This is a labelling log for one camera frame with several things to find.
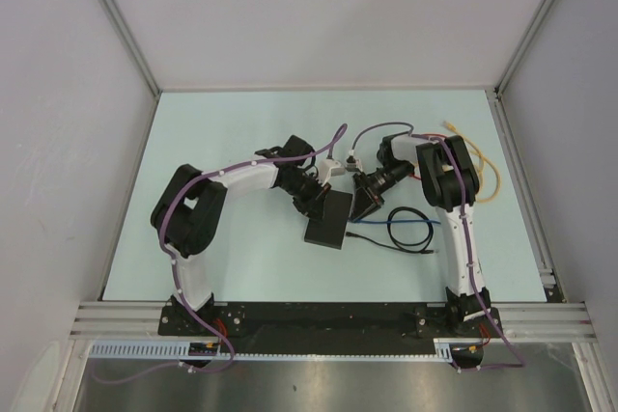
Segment slotted cable duct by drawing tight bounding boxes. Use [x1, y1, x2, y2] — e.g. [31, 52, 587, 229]
[89, 337, 484, 363]

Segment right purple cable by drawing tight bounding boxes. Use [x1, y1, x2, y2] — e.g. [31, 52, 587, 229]
[348, 122, 527, 369]

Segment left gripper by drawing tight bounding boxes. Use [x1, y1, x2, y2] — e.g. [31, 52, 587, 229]
[280, 173, 330, 224]

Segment aluminium frame rail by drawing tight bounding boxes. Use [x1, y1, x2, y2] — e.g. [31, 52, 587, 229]
[70, 302, 596, 343]

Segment black power cable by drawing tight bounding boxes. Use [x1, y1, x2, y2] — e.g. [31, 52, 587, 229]
[346, 206, 441, 256]

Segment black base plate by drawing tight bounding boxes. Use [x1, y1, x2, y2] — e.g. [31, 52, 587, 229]
[157, 300, 503, 356]

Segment blue ethernet cable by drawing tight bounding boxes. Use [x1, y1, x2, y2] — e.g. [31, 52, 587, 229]
[350, 217, 443, 227]

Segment black network switch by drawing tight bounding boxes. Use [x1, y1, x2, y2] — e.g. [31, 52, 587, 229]
[303, 190, 352, 250]

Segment purple cable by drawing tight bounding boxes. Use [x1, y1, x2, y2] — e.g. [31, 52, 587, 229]
[89, 123, 349, 383]
[348, 122, 527, 369]

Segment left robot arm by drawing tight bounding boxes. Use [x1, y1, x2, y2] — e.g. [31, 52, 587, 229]
[151, 136, 331, 335]

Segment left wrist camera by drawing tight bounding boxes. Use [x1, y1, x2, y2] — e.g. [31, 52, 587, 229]
[318, 157, 347, 184]

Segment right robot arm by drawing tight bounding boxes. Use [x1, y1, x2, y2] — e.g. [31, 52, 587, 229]
[350, 132, 491, 336]

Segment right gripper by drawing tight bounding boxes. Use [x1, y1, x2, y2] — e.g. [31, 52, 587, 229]
[351, 160, 413, 222]

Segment yellow ethernet cable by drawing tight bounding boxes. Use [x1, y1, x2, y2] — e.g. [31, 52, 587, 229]
[465, 141, 504, 205]
[441, 119, 487, 165]

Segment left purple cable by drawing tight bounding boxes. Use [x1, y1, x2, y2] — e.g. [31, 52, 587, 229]
[89, 123, 349, 383]

